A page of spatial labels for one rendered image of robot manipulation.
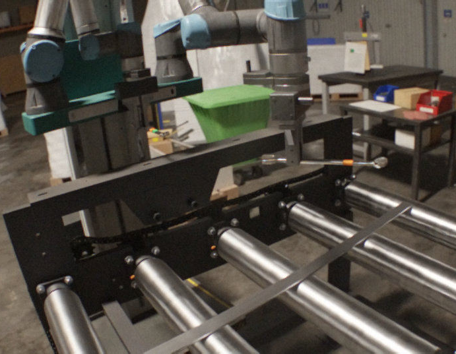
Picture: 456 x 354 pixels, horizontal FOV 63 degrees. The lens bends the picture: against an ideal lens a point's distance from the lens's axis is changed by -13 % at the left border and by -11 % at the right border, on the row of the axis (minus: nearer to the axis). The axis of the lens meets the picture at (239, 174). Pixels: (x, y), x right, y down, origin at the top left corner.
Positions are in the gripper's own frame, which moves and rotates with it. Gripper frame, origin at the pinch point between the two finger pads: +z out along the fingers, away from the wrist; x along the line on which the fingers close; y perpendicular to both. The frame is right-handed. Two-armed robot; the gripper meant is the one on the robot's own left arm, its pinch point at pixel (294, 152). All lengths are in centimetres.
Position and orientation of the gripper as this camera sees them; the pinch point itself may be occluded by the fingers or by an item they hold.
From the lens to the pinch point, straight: 85.6
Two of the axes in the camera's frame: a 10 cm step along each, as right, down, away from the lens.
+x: 3.7, -3.6, 8.6
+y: 9.2, 0.5, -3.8
